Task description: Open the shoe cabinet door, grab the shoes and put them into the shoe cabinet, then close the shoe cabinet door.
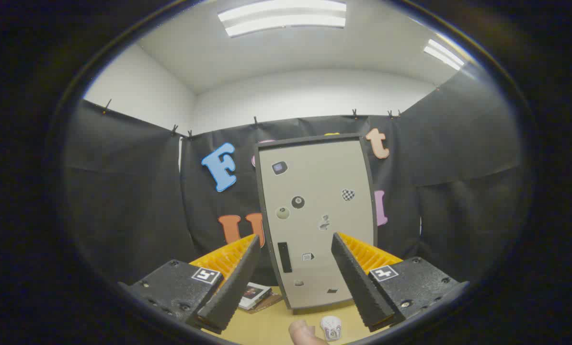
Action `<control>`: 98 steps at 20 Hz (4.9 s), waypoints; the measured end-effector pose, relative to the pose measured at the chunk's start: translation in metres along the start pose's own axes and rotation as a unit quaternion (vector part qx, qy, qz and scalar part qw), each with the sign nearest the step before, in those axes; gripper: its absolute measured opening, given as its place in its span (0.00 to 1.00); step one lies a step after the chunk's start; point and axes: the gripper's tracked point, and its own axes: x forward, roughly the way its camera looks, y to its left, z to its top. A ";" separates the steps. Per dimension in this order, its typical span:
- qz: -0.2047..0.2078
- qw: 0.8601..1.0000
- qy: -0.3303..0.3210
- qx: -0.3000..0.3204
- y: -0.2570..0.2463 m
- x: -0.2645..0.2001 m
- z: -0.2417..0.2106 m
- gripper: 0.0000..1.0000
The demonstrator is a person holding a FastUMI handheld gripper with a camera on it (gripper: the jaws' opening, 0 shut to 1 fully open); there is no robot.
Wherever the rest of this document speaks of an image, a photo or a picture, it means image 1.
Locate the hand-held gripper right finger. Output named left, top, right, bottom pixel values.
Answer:
left=331, top=232, right=469, bottom=333

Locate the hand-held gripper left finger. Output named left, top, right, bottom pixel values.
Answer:
left=118, top=234, right=261, bottom=335

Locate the white canvas shoe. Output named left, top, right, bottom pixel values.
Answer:
left=320, top=315, right=343, bottom=342

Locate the grey shoe cabinet door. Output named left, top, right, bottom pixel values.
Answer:
left=259, top=139, right=375, bottom=310

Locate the grey shoe cabinet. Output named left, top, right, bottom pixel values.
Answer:
left=254, top=133, right=378, bottom=315

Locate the white printed booklet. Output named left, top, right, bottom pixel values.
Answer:
left=238, top=283, right=272, bottom=310

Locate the brown booklet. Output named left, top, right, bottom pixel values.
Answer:
left=248, top=293, right=283, bottom=314

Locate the black backdrop cloth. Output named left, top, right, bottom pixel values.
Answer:
left=63, top=62, right=524, bottom=288

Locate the small ceiling light panel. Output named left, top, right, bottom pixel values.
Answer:
left=423, top=38, right=465, bottom=71

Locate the large ceiling light panel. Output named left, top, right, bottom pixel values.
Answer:
left=217, top=0, right=347, bottom=38

